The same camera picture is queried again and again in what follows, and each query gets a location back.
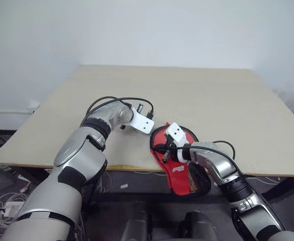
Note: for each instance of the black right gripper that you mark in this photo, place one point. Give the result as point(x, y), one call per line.
point(173, 148)

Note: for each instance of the red mesh bag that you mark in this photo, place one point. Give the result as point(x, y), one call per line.
point(179, 175)

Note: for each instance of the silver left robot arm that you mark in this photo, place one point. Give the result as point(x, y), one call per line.
point(74, 160)

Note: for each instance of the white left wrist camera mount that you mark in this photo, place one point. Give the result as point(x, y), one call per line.
point(141, 123)

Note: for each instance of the white table edge label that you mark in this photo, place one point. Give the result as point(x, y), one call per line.
point(124, 186)

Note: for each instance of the dark rounded shape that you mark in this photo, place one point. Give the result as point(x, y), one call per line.
point(136, 226)

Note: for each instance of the white wall box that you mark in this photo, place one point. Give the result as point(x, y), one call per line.
point(34, 104)

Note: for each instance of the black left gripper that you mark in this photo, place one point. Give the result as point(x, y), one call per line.
point(123, 127)

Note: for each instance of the white power strip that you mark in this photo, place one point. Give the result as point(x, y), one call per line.
point(13, 208)

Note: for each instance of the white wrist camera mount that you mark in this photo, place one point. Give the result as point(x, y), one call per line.
point(175, 131)
point(141, 123)

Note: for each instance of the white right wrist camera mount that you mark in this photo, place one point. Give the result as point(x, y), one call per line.
point(175, 131)

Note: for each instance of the black table frame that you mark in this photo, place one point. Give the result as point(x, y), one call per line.
point(161, 184)

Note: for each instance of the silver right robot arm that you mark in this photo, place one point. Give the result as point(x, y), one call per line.
point(224, 170)

